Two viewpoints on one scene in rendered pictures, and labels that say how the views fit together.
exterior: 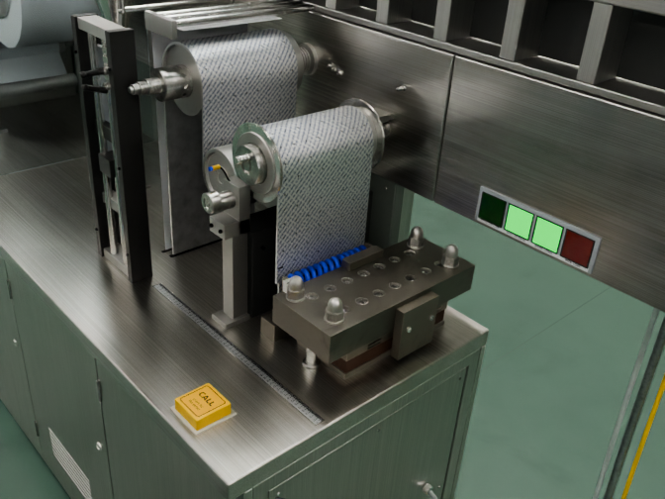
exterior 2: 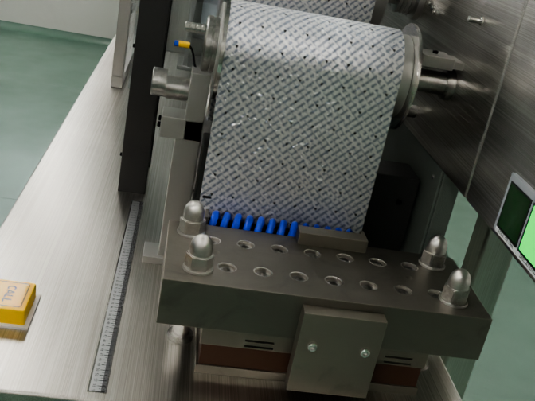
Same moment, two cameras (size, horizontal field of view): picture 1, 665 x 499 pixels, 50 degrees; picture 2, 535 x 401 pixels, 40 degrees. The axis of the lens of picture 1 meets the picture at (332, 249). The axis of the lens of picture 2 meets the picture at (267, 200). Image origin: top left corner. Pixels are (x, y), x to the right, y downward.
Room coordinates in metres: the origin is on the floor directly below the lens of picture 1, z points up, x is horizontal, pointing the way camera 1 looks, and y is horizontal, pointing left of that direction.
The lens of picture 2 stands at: (0.45, -0.51, 1.45)
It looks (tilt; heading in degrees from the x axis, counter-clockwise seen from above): 22 degrees down; 35
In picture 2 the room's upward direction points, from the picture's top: 11 degrees clockwise
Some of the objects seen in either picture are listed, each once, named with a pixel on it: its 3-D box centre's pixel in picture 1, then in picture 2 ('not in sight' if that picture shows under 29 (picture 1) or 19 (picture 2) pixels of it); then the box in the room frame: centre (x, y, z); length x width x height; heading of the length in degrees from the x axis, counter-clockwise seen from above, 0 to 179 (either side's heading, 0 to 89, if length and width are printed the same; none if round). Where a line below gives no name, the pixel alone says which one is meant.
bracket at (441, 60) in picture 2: (375, 115); (438, 58); (1.41, -0.07, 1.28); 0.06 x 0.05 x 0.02; 134
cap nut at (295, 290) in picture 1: (296, 286); (193, 216); (1.10, 0.06, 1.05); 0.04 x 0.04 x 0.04
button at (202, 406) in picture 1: (203, 406); (2, 301); (0.92, 0.20, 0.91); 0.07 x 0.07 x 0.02; 44
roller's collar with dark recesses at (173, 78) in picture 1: (171, 82); not in sight; (1.36, 0.34, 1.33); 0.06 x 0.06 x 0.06; 44
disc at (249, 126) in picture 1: (256, 162); (220, 45); (1.20, 0.15, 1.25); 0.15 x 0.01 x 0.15; 44
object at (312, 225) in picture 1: (324, 224); (291, 168); (1.24, 0.02, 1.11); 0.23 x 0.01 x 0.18; 134
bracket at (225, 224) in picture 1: (229, 255); (173, 167); (1.20, 0.20, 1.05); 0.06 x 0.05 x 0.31; 134
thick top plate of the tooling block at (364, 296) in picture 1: (377, 291); (318, 287); (1.18, -0.10, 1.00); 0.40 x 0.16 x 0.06; 134
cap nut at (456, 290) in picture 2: (451, 253); (458, 285); (1.26, -0.24, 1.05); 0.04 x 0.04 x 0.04
